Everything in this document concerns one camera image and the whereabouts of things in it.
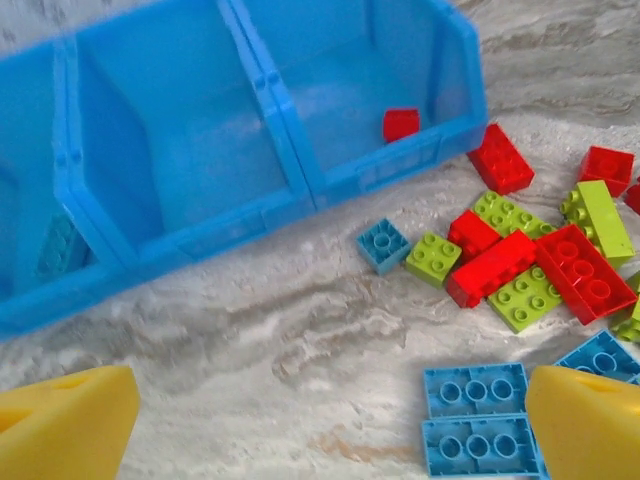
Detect blue plastic bin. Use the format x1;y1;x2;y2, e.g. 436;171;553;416
227;0;490;212
0;37;129;344
62;0;317;282

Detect red two-by-two lego brick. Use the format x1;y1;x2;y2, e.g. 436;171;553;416
446;209;502;262
578;145;637;198

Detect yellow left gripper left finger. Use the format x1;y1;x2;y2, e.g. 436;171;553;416
0;364;142;480

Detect small red lego brick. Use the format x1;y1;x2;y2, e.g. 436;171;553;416
382;107;422;145

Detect green two-by-two lego brick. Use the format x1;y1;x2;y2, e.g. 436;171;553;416
404;230;463;290

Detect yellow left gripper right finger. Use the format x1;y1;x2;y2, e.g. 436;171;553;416
526;364;640;480

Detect blue two-by-four lego brick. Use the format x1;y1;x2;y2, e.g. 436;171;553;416
423;361;531;419
553;328;640;387
420;414;549;480

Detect blue two-by-two lego brick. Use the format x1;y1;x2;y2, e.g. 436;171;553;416
355;217;413;277

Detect red two-by-four lego brick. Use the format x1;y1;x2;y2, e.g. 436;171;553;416
466;122;537;197
533;223;640;327
445;229;540;310

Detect green two-by-four lego brick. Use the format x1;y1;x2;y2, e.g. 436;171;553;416
559;179;637;270
471;190;557;242
486;264;567;335

